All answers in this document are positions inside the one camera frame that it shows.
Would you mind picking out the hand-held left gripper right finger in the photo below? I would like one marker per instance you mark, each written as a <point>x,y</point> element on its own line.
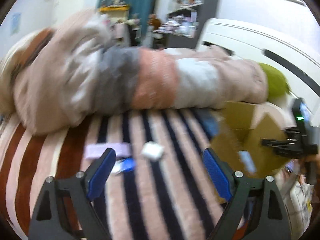
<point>217,172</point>

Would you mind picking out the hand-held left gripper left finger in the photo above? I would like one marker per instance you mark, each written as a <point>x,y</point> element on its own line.
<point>100,172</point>

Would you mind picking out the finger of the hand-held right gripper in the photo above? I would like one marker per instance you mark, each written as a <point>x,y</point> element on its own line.
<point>293,133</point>
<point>287,148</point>

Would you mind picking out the purple rectangular box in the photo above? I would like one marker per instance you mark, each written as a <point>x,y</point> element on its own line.
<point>96,150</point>

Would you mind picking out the round white blue case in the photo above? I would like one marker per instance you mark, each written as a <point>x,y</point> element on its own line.
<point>123,166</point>

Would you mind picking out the brown cardboard box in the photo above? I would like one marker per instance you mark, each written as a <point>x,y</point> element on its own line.
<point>237,135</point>

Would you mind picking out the white charger plug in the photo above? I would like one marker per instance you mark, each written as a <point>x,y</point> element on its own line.
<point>152,150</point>

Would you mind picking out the beige pillow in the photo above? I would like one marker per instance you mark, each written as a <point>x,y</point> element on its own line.
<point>277,108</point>

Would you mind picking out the striped fleece blanket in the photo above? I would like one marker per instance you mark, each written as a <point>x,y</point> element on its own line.
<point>150,192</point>

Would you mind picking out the green pillow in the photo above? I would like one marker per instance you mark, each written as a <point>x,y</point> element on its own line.
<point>275,82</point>

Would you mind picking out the white printed bag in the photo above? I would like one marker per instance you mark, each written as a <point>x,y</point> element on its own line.
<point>301,202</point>

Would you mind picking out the striped patchwork duvet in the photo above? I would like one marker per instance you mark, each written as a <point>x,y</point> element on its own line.
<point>100,80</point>

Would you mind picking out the white headboard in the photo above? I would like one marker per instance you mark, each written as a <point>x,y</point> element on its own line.
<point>237,37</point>

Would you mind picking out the dark shelving unit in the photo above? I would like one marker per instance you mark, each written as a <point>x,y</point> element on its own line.
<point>207,5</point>

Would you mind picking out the brown plush toy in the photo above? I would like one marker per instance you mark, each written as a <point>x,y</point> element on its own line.
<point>153,22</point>

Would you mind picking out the wall poster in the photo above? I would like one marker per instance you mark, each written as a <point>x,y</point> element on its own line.
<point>15,23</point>

